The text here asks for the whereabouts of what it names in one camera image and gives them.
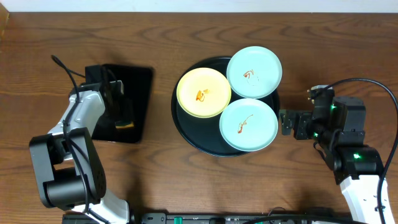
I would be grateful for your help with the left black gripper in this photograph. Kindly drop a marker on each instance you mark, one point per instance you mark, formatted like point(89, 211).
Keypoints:
point(123, 112)

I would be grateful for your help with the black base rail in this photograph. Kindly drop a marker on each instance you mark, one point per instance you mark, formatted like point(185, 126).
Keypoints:
point(164, 217)

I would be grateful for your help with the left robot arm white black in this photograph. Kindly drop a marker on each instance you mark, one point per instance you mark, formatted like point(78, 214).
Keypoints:
point(67, 167)

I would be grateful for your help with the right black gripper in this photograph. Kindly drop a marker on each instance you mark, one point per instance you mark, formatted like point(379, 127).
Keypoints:
point(303, 119)

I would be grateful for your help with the light blue plate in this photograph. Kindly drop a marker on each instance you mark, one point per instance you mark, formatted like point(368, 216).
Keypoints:
point(254, 72)
point(248, 125)

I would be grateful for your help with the black rectangular tray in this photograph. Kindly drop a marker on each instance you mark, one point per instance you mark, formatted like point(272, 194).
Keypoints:
point(137, 86)

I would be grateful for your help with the yellow green scrub sponge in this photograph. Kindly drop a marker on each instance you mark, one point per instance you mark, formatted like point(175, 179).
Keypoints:
point(124, 124)

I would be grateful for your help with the yellow plate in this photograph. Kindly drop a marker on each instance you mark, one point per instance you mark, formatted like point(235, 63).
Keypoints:
point(203, 92)

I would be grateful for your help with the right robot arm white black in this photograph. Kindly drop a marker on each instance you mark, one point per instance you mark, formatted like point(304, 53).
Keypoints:
point(336, 124)

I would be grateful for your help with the black round tray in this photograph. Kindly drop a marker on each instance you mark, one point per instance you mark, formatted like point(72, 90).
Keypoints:
point(204, 133)

